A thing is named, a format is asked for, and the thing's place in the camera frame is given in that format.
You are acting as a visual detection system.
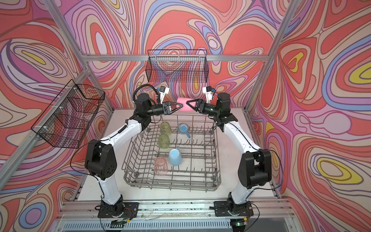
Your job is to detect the blue floral ceramic mug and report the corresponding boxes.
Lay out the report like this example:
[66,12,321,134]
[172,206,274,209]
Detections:
[177,123,191,139]

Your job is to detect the black wire basket wall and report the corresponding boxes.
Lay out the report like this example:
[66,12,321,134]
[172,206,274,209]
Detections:
[146,48,209,83]
[31,80,105,148]

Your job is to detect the aluminium frame rails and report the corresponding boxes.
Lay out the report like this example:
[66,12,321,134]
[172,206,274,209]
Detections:
[0,0,305,232]

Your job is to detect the black wire basket back wall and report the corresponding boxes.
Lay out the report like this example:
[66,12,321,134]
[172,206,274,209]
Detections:
[146,48,209,83]

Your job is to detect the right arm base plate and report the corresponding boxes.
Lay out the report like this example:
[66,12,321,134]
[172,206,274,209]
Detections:
[209,200,254,218]

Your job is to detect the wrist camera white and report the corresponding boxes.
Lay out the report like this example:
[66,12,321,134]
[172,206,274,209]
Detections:
[202,86,216,103]
[157,86,170,103]

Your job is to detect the black wire basket left wall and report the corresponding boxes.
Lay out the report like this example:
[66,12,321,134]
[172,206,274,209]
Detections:
[31,80,105,148]

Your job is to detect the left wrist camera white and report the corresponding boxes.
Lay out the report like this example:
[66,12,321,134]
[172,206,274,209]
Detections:
[157,86,170,103]

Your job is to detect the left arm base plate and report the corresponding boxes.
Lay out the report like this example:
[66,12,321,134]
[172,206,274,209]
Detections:
[98,201,139,219]

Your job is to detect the pink plastic cup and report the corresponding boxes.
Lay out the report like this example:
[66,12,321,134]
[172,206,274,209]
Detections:
[176,97,196,112]

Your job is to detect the light blue mug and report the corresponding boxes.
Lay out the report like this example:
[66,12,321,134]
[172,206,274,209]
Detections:
[169,146,182,166]

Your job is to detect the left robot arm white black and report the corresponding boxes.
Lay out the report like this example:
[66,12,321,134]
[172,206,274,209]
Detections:
[85,93,183,212]

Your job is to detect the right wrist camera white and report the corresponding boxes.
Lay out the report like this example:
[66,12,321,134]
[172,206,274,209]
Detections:
[202,86,216,103]

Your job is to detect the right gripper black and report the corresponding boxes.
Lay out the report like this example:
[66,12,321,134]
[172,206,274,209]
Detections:
[186,99,221,117]

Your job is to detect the grey wire dish rack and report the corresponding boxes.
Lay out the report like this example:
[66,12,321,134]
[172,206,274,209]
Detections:
[122,112,221,191]

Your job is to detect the clear pink glass cup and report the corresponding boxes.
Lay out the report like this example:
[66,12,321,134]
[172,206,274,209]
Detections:
[154,157,168,176]

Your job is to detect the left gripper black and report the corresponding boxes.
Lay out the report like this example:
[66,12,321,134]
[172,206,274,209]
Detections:
[145,102,182,119]

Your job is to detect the green glass cup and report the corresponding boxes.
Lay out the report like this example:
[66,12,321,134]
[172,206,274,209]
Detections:
[158,134,170,149]
[160,121,172,136]

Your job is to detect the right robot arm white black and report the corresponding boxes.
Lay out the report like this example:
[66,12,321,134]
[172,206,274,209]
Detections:
[186,92,272,205]

